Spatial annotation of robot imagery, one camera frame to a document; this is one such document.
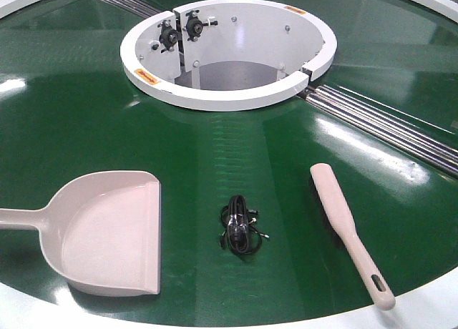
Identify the pink hand brush black bristles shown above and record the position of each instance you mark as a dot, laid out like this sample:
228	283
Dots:
341	219

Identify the pink plastic dustpan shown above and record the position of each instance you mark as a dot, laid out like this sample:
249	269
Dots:
101	232

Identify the orange warning sticker front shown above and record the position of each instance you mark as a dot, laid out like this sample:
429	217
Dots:
146	76

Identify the orange warning sticker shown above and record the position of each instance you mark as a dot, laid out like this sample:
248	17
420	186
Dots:
146	76
295	9

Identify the right steel roller strip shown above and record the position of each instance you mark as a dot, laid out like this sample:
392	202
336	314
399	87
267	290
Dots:
360	112

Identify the orange warning sticker rear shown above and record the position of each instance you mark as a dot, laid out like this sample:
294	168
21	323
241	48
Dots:
295	9

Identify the white central ring housing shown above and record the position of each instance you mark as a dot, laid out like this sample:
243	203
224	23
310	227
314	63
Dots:
259	54

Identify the left black bearing mount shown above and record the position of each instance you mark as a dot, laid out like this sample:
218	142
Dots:
168	36

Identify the black bearing mount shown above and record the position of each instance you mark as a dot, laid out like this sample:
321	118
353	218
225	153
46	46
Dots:
168	36
195	26

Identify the right black bearing mount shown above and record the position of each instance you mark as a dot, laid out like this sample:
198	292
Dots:
195	26

